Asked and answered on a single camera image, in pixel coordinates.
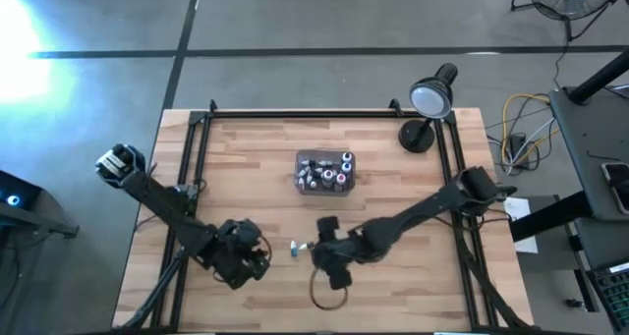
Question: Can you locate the smartphone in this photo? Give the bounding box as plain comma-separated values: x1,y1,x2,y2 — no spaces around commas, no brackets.
600,161,629,216

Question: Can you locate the yellow cable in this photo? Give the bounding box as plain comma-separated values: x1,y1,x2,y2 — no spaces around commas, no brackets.
500,92,561,168

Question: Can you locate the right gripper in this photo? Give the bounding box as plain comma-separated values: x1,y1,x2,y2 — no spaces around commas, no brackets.
311,216,363,291

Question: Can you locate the black side table beam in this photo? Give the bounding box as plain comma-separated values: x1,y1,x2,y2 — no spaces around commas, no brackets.
508,191,594,244

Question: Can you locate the white cable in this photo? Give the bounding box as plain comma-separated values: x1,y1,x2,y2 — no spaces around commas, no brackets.
486,118,559,177

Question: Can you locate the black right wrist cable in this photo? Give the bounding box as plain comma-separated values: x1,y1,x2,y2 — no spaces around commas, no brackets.
309,268,350,311

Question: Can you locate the black desk lamp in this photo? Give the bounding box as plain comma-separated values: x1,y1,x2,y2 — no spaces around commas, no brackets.
397,62,461,154

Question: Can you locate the black keyboard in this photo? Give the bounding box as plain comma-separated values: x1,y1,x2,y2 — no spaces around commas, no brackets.
587,260,629,334

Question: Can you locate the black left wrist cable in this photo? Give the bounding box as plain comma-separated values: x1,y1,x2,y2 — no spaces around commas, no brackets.
257,234,273,265

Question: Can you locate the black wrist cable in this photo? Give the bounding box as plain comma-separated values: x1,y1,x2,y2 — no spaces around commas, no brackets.
309,268,350,311
257,234,273,265

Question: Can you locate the black power strip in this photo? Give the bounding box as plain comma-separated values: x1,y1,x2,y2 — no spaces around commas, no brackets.
508,134,530,169

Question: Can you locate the black metal stand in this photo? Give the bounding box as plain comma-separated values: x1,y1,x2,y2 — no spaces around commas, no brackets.
0,196,80,241

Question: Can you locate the black box with blue light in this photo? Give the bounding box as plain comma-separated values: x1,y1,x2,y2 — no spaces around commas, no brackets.
0,170,45,213

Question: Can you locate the black hex key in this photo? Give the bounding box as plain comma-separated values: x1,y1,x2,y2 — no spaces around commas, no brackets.
587,150,621,163

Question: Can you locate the white paper sheet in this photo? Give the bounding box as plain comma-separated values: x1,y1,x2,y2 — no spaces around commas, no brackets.
503,195,541,255

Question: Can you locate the black aluminium table frame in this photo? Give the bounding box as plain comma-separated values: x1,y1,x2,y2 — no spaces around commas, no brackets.
112,98,535,334

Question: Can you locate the black round pole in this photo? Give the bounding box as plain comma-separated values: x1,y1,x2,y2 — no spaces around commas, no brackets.
568,49,629,105

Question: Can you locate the grey side table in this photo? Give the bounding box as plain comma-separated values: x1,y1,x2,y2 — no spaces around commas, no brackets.
547,86,629,223

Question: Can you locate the grey translucent plastic bin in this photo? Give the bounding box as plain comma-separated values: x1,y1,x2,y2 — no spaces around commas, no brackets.
293,148,356,197

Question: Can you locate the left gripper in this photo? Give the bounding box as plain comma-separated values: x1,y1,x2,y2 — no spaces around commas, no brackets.
208,218,272,291

